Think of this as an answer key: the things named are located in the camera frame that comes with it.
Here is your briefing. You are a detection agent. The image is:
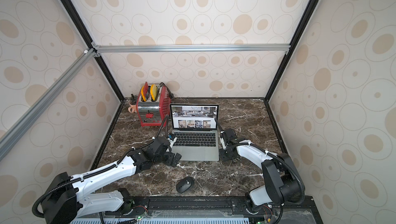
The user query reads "black wireless mouse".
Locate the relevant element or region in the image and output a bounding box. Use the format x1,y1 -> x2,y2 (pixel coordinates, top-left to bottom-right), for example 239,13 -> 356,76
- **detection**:
176,176 -> 195,194

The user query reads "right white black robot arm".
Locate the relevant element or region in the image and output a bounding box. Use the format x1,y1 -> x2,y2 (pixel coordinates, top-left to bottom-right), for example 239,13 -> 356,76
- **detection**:
216,121 -> 305,213

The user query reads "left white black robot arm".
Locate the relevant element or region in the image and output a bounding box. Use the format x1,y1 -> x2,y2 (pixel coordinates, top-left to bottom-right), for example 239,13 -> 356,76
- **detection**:
32,132 -> 182,224

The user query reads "silver open laptop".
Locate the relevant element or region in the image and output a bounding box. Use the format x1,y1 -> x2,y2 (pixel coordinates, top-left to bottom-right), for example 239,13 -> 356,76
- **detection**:
170,104 -> 219,162

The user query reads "red chrome toaster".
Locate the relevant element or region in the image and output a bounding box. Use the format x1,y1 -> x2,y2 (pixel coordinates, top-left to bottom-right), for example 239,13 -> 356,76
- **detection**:
137,83 -> 173,127

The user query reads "red toy toast slice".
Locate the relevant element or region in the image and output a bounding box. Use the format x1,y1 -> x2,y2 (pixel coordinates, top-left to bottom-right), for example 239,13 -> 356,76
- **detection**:
140,82 -> 150,102

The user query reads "yellow toy toast slice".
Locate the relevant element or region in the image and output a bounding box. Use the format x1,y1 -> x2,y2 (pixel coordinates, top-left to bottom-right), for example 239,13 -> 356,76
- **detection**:
150,84 -> 159,102

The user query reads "horizontal silver aluminium bar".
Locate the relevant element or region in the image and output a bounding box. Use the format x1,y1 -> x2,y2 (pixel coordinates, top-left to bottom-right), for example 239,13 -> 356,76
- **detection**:
95,44 -> 290,53

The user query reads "diagonal silver aluminium bar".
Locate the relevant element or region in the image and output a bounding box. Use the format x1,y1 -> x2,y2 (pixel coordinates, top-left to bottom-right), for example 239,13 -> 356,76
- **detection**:
1,48 -> 95,159

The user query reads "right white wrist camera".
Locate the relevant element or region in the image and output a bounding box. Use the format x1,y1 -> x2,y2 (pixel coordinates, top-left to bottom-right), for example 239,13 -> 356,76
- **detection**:
220,134 -> 226,150

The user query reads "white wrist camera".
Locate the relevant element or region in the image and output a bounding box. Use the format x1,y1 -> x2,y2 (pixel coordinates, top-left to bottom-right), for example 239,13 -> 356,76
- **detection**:
167,134 -> 177,147
220,134 -> 226,150

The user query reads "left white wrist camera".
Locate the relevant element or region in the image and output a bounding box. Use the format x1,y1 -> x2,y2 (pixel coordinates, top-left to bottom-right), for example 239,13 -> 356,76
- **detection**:
167,134 -> 177,147

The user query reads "black toaster power cable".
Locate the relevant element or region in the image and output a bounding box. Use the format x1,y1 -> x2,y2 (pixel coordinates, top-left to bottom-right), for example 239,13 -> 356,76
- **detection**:
159,82 -> 175,100

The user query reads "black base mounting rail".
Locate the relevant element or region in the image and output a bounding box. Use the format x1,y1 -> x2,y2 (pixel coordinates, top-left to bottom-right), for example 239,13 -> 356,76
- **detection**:
46,188 -> 323,224

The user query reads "left black frame post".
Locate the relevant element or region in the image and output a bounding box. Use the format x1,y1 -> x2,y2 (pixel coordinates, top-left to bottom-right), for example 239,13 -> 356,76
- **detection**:
60,0 -> 124,102

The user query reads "black frame post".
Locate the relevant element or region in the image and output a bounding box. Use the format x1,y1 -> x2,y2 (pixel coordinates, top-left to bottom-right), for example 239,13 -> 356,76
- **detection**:
60,0 -> 124,102
265,0 -> 319,103

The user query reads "right black frame post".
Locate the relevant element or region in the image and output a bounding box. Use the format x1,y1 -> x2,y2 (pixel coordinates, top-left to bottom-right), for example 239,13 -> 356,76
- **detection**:
265,0 -> 319,103

